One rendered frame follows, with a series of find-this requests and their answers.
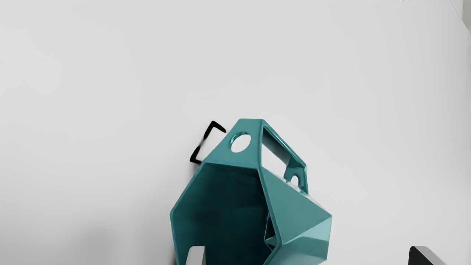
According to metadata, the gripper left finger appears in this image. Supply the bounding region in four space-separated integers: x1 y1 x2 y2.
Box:
186 246 206 265

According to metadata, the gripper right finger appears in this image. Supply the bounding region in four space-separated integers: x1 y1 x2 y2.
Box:
408 246 447 265

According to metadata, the teal faceted mug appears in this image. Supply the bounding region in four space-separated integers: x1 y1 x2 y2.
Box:
170 118 333 265

